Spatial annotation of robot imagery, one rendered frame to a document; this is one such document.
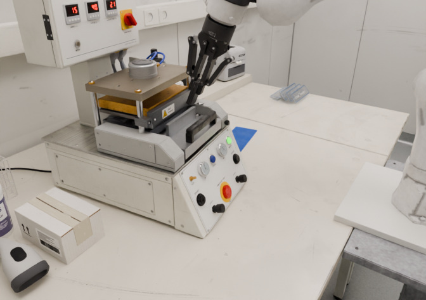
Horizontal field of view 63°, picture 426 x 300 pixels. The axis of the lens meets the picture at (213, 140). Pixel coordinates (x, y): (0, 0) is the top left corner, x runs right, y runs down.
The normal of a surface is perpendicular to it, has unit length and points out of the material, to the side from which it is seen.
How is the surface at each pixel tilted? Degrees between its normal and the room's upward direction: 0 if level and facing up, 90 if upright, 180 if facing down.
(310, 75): 90
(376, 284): 0
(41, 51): 90
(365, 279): 0
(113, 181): 90
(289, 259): 0
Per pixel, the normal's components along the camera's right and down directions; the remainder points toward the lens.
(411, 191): -0.97, 0.00
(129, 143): -0.44, 0.40
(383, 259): 0.00, -0.89
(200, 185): 0.81, -0.19
